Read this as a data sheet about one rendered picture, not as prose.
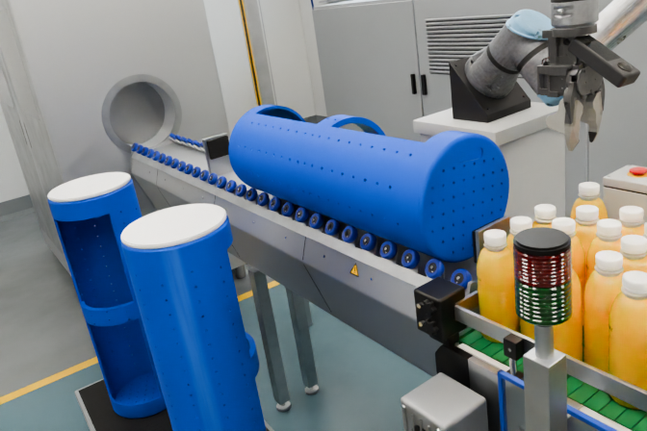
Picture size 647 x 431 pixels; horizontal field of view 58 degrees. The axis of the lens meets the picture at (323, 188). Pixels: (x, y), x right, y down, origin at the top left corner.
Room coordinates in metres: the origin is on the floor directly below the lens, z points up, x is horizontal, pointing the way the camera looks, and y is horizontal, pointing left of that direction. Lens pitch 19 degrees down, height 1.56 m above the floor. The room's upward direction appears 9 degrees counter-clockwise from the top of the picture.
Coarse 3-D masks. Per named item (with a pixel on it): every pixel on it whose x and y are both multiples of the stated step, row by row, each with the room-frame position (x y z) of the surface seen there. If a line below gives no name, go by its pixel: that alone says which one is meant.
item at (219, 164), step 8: (216, 136) 2.25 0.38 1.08; (224, 136) 2.25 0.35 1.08; (208, 144) 2.21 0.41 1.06; (216, 144) 2.22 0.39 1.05; (224, 144) 2.24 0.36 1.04; (208, 152) 2.22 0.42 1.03; (216, 152) 2.22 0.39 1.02; (224, 152) 2.24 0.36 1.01; (208, 160) 2.22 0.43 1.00; (216, 160) 2.23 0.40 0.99; (224, 160) 2.25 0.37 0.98; (208, 168) 2.23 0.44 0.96; (216, 168) 2.23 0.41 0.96; (224, 168) 2.25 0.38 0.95; (232, 168) 2.27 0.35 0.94
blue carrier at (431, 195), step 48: (240, 144) 1.77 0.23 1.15; (288, 144) 1.56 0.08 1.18; (336, 144) 1.40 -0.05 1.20; (384, 144) 1.28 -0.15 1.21; (432, 144) 1.18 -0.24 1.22; (480, 144) 1.20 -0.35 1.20; (288, 192) 1.56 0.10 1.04; (336, 192) 1.34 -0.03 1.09; (384, 192) 1.19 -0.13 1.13; (432, 192) 1.12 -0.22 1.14; (480, 192) 1.20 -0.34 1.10; (432, 240) 1.11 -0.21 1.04
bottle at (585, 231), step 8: (576, 216) 1.01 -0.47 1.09; (576, 224) 1.00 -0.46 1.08; (584, 224) 0.99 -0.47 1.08; (592, 224) 0.98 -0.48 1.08; (576, 232) 0.99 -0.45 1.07; (584, 232) 0.98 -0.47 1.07; (592, 232) 0.97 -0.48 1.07; (584, 240) 0.97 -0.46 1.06; (592, 240) 0.97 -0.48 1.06; (584, 248) 0.97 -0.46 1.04
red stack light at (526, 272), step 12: (516, 252) 0.60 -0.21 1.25; (564, 252) 0.58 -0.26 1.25; (516, 264) 0.61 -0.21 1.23; (528, 264) 0.59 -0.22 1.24; (540, 264) 0.58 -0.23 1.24; (552, 264) 0.58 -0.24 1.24; (564, 264) 0.58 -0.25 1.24; (516, 276) 0.61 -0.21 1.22; (528, 276) 0.59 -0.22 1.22; (540, 276) 0.58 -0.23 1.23; (552, 276) 0.58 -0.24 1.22; (564, 276) 0.58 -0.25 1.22
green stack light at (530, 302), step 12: (516, 288) 0.61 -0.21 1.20; (528, 288) 0.59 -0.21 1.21; (540, 288) 0.58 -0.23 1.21; (552, 288) 0.58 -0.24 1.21; (564, 288) 0.58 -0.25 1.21; (516, 300) 0.61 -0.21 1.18; (528, 300) 0.59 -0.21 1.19; (540, 300) 0.58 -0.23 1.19; (552, 300) 0.58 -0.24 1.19; (564, 300) 0.58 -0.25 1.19; (516, 312) 0.61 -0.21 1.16; (528, 312) 0.59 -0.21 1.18; (540, 312) 0.58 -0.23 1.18; (552, 312) 0.58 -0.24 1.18; (564, 312) 0.58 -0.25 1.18; (540, 324) 0.58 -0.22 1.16; (552, 324) 0.58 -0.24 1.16
